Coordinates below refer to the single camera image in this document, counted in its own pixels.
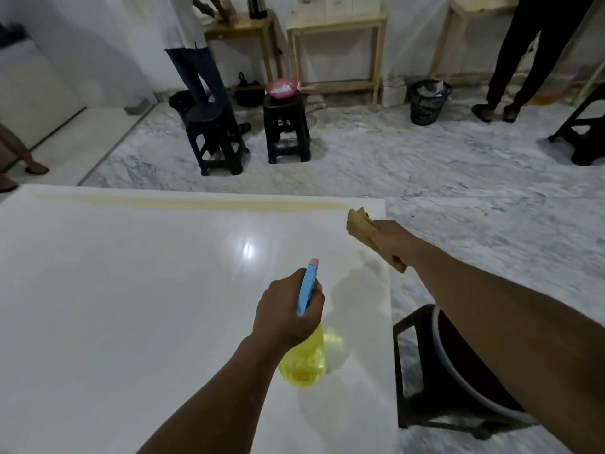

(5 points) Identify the person's right hand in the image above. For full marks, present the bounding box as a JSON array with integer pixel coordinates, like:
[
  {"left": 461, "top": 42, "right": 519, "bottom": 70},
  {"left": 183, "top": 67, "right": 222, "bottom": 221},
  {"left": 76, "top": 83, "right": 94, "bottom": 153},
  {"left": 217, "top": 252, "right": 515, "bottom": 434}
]
[{"left": 371, "top": 219, "right": 424, "bottom": 268}]

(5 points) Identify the person's left hand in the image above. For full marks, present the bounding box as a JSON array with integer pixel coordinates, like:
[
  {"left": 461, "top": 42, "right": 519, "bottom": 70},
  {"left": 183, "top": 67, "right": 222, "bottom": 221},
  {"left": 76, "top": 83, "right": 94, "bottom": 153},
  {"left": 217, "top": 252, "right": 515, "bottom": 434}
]
[{"left": 250, "top": 268, "right": 326, "bottom": 356}]

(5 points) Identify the tan cleaning cloth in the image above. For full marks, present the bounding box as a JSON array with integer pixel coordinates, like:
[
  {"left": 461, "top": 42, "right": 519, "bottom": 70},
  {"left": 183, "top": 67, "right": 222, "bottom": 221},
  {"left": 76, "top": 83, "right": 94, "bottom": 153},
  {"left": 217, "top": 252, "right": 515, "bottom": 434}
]
[{"left": 346, "top": 207, "right": 408, "bottom": 274}]

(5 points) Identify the yellow spray bottle blue head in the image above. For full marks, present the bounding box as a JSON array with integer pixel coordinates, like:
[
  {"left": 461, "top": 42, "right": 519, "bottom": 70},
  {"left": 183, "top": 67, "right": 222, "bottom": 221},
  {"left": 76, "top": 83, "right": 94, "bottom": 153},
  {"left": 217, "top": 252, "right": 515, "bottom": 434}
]
[{"left": 278, "top": 258, "right": 328, "bottom": 388}]

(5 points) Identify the person's right forearm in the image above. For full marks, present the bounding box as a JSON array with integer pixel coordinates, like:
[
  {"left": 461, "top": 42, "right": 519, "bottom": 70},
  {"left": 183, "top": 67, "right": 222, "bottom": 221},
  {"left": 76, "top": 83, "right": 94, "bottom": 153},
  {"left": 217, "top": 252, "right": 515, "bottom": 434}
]
[{"left": 409, "top": 241, "right": 605, "bottom": 454}]

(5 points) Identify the person's left forearm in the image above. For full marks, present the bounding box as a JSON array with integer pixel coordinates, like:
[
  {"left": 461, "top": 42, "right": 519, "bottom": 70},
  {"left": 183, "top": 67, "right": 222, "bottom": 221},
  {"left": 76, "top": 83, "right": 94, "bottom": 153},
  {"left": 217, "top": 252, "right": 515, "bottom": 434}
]
[{"left": 137, "top": 335, "right": 291, "bottom": 454}]

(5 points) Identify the black plastic stool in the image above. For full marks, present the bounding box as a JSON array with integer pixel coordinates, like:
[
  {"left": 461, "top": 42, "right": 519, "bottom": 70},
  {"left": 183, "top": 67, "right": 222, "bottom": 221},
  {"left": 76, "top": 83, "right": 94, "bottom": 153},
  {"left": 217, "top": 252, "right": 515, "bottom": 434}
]
[
  {"left": 184, "top": 103, "right": 250, "bottom": 177},
  {"left": 392, "top": 305, "right": 539, "bottom": 441},
  {"left": 263, "top": 92, "right": 313, "bottom": 164},
  {"left": 548, "top": 85, "right": 605, "bottom": 167}
]

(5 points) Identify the black mesh waste bin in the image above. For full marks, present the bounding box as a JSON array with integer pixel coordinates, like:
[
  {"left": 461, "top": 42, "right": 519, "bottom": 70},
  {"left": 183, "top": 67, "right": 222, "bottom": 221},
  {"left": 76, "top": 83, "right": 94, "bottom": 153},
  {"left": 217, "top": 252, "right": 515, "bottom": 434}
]
[{"left": 409, "top": 79, "right": 453, "bottom": 126}]

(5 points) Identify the dark basin white rim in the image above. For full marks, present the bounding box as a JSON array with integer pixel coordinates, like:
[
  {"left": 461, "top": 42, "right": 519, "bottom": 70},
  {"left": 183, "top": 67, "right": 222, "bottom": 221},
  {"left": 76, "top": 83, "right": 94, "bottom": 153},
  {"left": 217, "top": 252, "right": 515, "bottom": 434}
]
[{"left": 430, "top": 306, "right": 539, "bottom": 425}]

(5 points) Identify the pink bowl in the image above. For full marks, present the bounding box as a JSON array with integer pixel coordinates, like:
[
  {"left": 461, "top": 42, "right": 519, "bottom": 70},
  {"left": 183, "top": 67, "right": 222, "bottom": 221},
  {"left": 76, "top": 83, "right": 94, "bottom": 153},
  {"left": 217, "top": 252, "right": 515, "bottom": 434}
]
[{"left": 265, "top": 78, "right": 302, "bottom": 100}]

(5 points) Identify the black bag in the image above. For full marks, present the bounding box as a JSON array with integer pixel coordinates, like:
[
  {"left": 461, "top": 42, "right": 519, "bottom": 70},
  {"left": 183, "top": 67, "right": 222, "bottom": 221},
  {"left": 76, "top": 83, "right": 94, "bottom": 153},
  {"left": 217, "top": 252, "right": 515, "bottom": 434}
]
[{"left": 235, "top": 72, "right": 265, "bottom": 108}]

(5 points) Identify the light wooden table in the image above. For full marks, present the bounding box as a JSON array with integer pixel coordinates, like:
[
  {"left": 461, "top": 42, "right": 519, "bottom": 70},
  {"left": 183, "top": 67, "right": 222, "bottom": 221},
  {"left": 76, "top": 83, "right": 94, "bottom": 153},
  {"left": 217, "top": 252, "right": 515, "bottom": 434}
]
[
  {"left": 286, "top": 13, "right": 389, "bottom": 112},
  {"left": 428, "top": 0, "right": 525, "bottom": 85}
]

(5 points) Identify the black bucket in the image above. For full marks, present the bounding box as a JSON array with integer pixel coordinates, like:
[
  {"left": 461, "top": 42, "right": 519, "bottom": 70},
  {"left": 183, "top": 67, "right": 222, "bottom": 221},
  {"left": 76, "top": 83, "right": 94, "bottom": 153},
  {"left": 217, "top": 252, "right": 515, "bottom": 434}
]
[{"left": 169, "top": 90, "right": 197, "bottom": 121}]

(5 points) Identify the brown wooden table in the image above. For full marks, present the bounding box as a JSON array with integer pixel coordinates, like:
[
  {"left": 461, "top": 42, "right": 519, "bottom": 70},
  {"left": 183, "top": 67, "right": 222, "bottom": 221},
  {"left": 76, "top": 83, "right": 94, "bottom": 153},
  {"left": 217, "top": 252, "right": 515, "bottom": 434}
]
[{"left": 203, "top": 10, "right": 284, "bottom": 84}]

